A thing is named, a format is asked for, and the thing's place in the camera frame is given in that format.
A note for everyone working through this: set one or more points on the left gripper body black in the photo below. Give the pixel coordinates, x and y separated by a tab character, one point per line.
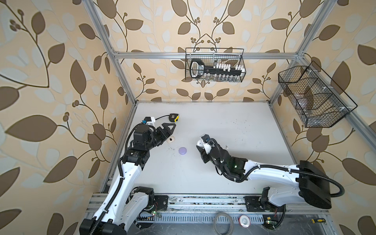
158	137

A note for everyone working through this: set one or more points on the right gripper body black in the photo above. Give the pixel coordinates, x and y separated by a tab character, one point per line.
206	157

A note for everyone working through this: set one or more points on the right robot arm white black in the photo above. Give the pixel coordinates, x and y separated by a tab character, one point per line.
299	183

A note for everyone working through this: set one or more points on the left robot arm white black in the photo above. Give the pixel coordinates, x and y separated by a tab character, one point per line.
124	203

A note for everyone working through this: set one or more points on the purple round earbud case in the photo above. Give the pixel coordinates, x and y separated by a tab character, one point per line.
182	150

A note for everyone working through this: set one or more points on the black yellow tape measure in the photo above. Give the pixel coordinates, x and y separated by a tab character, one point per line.
171	117

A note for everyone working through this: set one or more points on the grey tape roll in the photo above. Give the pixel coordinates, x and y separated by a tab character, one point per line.
222	218

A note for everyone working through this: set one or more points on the white round disc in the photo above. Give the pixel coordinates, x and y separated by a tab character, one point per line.
244	221

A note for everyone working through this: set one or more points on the black yellow screwdriver right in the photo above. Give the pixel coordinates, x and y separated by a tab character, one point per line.
318	220

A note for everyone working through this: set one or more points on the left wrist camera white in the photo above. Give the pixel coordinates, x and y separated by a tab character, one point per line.
149	121

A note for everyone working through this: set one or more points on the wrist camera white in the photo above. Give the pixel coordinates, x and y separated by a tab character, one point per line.
149	121
203	145

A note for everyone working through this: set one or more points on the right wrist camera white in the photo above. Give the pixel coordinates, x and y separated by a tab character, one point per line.
203	145

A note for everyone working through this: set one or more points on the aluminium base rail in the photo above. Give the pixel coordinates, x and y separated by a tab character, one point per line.
206	203

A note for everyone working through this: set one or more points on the black wire basket back wall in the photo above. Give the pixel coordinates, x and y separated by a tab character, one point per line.
220	55

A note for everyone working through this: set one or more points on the black wire basket wall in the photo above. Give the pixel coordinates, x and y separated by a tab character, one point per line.
220	55
319	101

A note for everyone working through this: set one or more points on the black wire basket right wall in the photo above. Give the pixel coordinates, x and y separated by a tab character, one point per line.
319	101

